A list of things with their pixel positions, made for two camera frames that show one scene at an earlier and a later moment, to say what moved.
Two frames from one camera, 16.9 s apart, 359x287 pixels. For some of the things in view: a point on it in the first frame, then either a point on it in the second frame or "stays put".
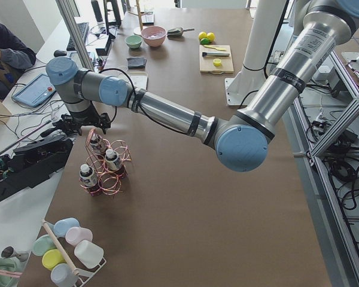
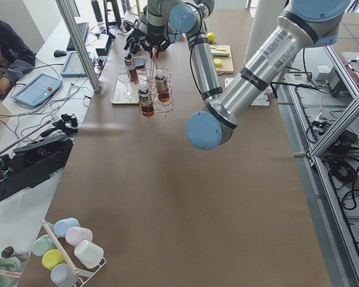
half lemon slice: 216,62 stays put
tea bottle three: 97,147 → 161,86
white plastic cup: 88,253 stays put
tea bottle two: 112,159 → 130,65
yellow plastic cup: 52,258 stays put
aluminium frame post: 75,35 stays put
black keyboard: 83,28 stays put
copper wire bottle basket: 105,165 → 155,87
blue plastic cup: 61,226 stays put
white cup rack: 83,275 stays put
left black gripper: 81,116 → 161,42
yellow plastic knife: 215,48 stays put
